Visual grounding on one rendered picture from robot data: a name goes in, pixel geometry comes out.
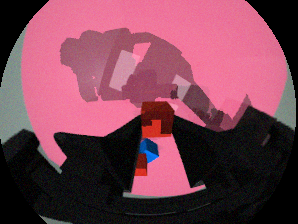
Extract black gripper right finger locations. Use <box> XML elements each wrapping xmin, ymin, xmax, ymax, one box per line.
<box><xmin>172</xmin><ymin>115</ymin><xmax>258</xmax><ymax>189</ymax></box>

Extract blue cube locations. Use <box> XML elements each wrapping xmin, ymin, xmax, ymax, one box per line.
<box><xmin>138</xmin><ymin>139</ymin><xmax>160</xmax><ymax>163</ymax></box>

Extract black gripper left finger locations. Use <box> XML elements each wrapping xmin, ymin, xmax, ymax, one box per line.
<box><xmin>53</xmin><ymin>115</ymin><xmax>142</xmax><ymax>193</ymax></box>

